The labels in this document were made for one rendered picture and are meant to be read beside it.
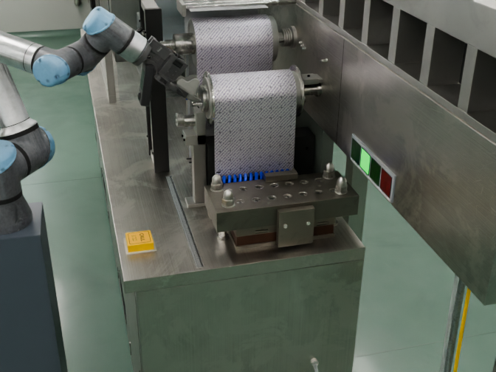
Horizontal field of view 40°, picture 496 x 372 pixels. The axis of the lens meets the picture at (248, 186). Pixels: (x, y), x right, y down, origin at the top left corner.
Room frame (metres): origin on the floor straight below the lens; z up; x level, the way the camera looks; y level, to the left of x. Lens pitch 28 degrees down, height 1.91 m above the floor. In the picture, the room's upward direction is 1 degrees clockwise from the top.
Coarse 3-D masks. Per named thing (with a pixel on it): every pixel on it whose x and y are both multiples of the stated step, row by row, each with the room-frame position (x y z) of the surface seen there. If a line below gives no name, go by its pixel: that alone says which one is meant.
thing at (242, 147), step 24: (264, 120) 1.77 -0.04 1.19; (288, 120) 1.79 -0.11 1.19; (216, 144) 1.74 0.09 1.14; (240, 144) 1.75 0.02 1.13; (264, 144) 1.77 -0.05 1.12; (288, 144) 1.79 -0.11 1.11; (216, 168) 1.74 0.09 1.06; (240, 168) 1.75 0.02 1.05; (264, 168) 1.77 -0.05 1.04; (288, 168) 1.79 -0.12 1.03
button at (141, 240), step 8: (128, 232) 1.60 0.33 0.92; (136, 232) 1.60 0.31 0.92; (144, 232) 1.60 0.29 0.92; (128, 240) 1.57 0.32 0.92; (136, 240) 1.57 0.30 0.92; (144, 240) 1.57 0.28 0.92; (152, 240) 1.57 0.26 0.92; (128, 248) 1.54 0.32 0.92; (136, 248) 1.54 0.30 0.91; (144, 248) 1.55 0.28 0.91; (152, 248) 1.55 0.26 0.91
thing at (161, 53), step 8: (152, 40) 1.72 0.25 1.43; (152, 48) 1.72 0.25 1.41; (160, 48) 1.72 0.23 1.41; (168, 48) 1.76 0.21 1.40; (144, 56) 1.70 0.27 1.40; (152, 56) 1.72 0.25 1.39; (160, 56) 1.72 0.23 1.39; (168, 56) 1.73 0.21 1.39; (176, 56) 1.75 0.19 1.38; (136, 64) 1.70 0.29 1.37; (152, 64) 1.72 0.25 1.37; (160, 64) 1.73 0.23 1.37; (168, 64) 1.71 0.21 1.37; (176, 64) 1.73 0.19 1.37; (184, 64) 1.72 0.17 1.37; (160, 72) 1.71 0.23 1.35; (168, 72) 1.72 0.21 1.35; (176, 72) 1.73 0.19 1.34; (160, 80) 1.71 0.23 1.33; (168, 80) 1.71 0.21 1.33
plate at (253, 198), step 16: (304, 176) 1.75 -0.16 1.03; (320, 176) 1.75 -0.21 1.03; (336, 176) 1.75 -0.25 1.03; (208, 192) 1.65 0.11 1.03; (240, 192) 1.65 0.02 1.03; (256, 192) 1.65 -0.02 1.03; (272, 192) 1.65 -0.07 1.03; (288, 192) 1.65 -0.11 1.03; (304, 192) 1.65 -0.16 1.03; (320, 192) 1.66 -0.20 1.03; (352, 192) 1.66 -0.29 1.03; (208, 208) 1.64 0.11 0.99; (224, 208) 1.56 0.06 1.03; (240, 208) 1.56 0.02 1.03; (256, 208) 1.56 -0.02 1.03; (272, 208) 1.57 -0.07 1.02; (320, 208) 1.61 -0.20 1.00; (336, 208) 1.62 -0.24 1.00; (352, 208) 1.63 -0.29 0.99; (224, 224) 1.54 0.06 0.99; (240, 224) 1.55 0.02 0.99; (256, 224) 1.56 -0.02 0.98; (272, 224) 1.57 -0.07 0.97
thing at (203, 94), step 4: (200, 88) 1.79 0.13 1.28; (204, 88) 1.78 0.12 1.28; (200, 92) 1.79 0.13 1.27; (204, 92) 1.77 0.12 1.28; (200, 96) 1.79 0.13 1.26; (204, 96) 1.76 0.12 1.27; (200, 100) 1.79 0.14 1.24; (204, 100) 1.75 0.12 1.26; (208, 100) 1.76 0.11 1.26; (204, 104) 1.75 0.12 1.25; (208, 104) 1.76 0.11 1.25; (200, 108) 1.80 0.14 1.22; (204, 108) 1.76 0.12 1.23; (208, 108) 1.76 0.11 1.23
